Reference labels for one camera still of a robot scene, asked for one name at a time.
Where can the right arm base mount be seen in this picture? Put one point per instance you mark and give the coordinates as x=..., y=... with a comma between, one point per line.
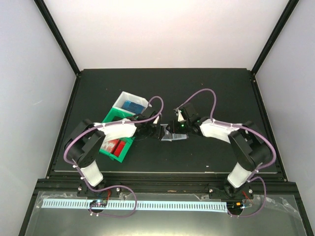
x=225, y=191

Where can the green plastic bin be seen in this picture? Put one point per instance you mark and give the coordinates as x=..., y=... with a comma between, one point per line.
x=116, y=114
x=108, y=146

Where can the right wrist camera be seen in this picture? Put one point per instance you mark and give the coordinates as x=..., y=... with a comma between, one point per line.
x=179, y=114

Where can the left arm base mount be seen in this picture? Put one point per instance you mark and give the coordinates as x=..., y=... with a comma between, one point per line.
x=102, y=190

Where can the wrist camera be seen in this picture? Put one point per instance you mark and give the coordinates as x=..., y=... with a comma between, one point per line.
x=179, y=114
x=156, y=120

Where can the red credit card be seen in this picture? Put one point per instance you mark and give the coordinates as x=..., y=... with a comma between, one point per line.
x=118, y=148

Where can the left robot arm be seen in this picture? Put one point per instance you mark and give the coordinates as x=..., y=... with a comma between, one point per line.
x=86, y=140

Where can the left black frame post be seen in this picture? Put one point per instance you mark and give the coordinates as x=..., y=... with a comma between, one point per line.
x=42, y=7

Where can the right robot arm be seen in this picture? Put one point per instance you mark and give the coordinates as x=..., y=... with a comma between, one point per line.
x=252, y=150

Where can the black VIP card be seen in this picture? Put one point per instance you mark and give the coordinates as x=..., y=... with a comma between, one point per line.
x=176, y=137

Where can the black aluminium front rail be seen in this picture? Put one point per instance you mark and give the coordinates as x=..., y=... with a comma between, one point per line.
x=160, y=183

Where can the left small circuit board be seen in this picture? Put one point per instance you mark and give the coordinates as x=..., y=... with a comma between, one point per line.
x=98, y=203

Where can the clear white plastic bin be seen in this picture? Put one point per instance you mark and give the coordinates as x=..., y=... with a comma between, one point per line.
x=131, y=97

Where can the white slotted cable duct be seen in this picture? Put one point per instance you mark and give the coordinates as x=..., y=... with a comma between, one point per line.
x=138, y=205

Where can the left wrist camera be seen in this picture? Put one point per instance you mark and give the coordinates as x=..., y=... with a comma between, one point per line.
x=156, y=120

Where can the right black frame post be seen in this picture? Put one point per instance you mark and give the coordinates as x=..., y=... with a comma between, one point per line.
x=279, y=26

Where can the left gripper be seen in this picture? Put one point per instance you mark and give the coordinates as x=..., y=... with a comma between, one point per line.
x=158, y=134

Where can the small circuit board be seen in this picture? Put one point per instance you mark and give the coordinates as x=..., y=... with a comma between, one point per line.
x=236, y=205
x=98, y=203

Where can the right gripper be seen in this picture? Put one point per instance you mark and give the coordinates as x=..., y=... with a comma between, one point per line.
x=175, y=127

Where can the clear acrylic sheet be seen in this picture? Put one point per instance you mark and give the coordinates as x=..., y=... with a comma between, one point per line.
x=271, y=216

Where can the black frame post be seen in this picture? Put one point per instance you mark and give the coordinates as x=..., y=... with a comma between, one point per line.
x=279, y=26
x=42, y=7

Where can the right small circuit board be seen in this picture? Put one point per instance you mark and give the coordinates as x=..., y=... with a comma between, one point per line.
x=236, y=205

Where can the blue cards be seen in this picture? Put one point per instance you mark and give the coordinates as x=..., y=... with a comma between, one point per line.
x=132, y=107

